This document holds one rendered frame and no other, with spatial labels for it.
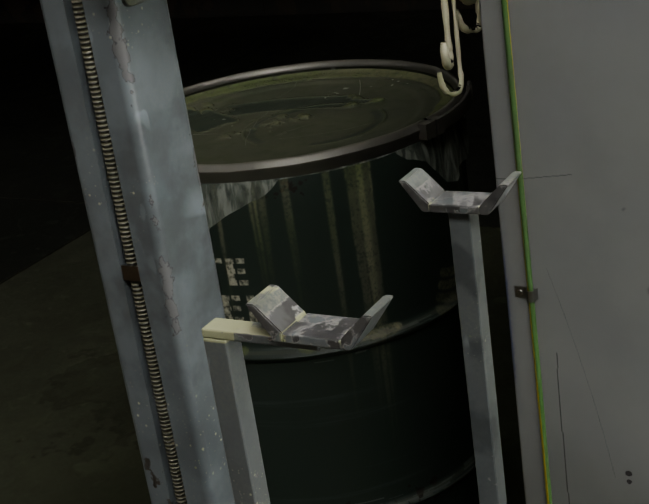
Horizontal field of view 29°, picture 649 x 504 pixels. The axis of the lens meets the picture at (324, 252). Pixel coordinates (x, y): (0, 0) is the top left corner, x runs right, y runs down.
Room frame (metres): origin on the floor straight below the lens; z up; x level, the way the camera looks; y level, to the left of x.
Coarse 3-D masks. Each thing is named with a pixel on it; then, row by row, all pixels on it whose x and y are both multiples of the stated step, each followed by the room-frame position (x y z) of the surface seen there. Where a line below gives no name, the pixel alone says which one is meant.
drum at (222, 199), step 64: (320, 64) 2.19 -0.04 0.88; (384, 64) 2.13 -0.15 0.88; (448, 128) 1.79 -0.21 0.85; (256, 192) 1.65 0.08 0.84; (320, 192) 1.66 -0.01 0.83; (384, 192) 1.68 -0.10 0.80; (256, 256) 1.66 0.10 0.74; (320, 256) 1.65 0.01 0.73; (384, 256) 1.68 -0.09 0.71; (448, 256) 1.76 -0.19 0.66; (256, 320) 1.66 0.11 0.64; (384, 320) 1.67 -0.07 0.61; (448, 320) 1.74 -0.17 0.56; (256, 384) 1.67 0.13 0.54; (320, 384) 1.65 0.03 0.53; (384, 384) 1.67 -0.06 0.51; (448, 384) 1.73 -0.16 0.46; (320, 448) 1.65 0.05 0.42; (384, 448) 1.66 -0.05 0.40; (448, 448) 1.72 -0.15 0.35
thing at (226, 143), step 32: (192, 96) 2.15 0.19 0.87; (224, 96) 2.13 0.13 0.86; (256, 96) 2.11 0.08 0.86; (288, 96) 2.08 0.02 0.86; (320, 96) 2.04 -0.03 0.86; (352, 96) 2.00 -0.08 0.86; (384, 96) 1.99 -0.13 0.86; (416, 96) 1.95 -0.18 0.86; (448, 96) 1.91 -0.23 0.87; (192, 128) 1.97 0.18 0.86; (224, 128) 1.94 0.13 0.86; (256, 128) 1.90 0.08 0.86; (288, 128) 1.88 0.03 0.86; (320, 128) 1.85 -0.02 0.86; (352, 128) 1.83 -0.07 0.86; (384, 128) 1.80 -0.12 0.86; (224, 160) 1.76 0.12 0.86; (256, 160) 1.74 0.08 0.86
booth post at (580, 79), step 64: (512, 0) 1.16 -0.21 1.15; (576, 0) 1.13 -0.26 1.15; (640, 0) 1.10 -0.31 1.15; (576, 64) 1.13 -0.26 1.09; (640, 64) 1.10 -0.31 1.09; (576, 128) 1.13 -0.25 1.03; (640, 128) 1.10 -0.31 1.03; (512, 192) 1.17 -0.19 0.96; (576, 192) 1.14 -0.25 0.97; (640, 192) 1.10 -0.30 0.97; (512, 256) 1.17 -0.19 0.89; (576, 256) 1.14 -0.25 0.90; (640, 256) 1.10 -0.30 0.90; (512, 320) 1.18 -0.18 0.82; (576, 320) 1.14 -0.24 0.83; (640, 320) 1.11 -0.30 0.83; (576, 384) 1.14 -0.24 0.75; (640, 384) 1.11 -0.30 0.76; (576, 448) 1.15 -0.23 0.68; (640, 448) 1.11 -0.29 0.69
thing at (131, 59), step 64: (64, 0) 0.79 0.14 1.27; (64, 64) 0.79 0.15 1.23; (128, 64) 0.77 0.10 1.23; (128, 128) 0.77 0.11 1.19; (128, 192) 0.78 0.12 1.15; (192, 192) 0.80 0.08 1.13; (128, 256) 0.78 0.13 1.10; (192, 256) 0.79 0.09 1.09; (128, 320) 0.79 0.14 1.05; (192, 320) 0.78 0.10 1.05; (128, 384) 0.79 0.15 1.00; (192, 384) 0.77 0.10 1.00; (192, 448) 0.77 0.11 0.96
